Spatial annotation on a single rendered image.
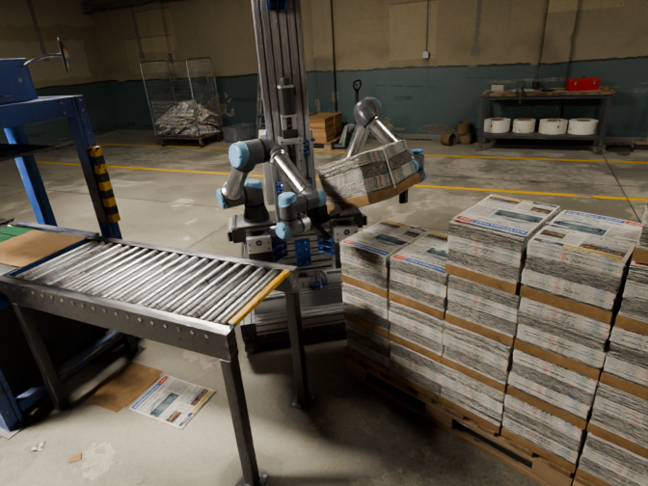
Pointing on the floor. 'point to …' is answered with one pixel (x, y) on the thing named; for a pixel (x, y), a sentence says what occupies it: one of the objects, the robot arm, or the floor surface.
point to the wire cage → (185, 113)
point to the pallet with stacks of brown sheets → (326, 129)
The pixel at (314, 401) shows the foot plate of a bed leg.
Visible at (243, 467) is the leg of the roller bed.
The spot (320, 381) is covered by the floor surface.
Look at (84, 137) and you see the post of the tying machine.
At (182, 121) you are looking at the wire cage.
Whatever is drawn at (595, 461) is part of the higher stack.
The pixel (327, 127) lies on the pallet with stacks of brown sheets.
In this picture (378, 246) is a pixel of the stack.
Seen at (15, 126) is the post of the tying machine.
